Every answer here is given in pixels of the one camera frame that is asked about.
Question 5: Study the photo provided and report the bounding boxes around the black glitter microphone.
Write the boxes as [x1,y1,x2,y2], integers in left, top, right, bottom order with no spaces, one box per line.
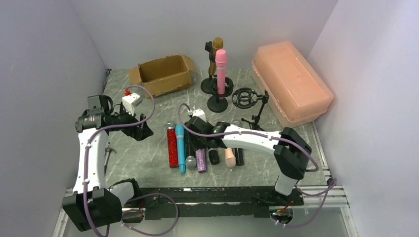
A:
[184,131,197,170]

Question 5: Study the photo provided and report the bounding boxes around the blue microphone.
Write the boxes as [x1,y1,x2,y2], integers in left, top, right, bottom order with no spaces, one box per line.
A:
[175,124,186,174]

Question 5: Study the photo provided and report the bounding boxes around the black shock-mount round-base stand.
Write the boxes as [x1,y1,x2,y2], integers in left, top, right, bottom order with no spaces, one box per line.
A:
[207,75,234,113]

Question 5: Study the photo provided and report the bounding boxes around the purple glitter microphone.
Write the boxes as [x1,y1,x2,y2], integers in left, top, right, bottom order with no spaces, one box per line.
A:
[195,149,207,173]

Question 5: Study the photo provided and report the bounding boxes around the red glitter microphone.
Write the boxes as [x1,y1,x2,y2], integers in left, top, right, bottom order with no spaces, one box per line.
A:
[166,121,178,168]

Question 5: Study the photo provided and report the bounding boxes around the plain black microphone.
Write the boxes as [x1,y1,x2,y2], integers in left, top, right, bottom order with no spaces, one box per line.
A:
[208,148,220,165]

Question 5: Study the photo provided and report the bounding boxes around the black clip round-base stand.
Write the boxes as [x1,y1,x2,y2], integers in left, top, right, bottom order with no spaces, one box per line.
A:
[200,37,224,94]

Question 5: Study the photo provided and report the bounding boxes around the beige plastic microphone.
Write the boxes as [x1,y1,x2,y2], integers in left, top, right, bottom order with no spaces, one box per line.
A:
[224,148,236,167]

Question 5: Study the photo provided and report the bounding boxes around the black silver-head microphone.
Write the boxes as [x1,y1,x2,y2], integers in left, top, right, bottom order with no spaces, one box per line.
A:
[231,120,245,167]

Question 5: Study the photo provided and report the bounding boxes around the black tripod shock-mount stand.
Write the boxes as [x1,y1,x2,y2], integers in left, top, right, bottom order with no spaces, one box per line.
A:
[231,87,272,135]

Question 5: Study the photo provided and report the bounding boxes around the cardboard box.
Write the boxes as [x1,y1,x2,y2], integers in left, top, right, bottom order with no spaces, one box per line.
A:
[128,54,197,97]

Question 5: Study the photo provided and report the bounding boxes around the pink microphone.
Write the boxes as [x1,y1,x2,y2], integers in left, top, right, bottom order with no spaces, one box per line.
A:
[215,49,227,100]

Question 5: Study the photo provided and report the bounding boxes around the gold microphone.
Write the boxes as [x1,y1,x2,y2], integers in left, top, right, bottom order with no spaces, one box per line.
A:
[209,37,224,76]

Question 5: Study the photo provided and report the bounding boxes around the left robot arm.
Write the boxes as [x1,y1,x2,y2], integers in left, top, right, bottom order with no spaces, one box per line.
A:
[62,93,154,232]

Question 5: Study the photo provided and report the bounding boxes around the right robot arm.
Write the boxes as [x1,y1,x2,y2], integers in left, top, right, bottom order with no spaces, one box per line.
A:
[183,116,312,196]

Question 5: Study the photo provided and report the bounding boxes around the orange plastic storage box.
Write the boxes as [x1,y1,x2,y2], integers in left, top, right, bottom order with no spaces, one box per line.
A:
[251,41,334,127]

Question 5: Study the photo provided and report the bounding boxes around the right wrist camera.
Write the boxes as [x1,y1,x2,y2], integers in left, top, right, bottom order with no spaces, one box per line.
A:
[188,109,207,122]

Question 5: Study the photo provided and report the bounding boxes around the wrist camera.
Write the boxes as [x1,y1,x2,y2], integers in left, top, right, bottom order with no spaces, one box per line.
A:
[122,89,143,116]
[188,109,207,122]

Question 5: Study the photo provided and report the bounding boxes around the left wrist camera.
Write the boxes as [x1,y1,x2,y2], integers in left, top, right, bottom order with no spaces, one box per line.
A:
[122,89,143,116]

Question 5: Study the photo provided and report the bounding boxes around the black base frame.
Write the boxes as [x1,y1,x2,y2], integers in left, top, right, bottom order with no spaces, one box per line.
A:
[123,186,304,220]

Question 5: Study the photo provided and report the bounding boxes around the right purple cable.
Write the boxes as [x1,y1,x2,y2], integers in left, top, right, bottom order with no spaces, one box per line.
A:
[178,103,338,229]

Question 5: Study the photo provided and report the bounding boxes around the aluminium rail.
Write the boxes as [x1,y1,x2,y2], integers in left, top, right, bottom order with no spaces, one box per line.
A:
[52,185,359,237]

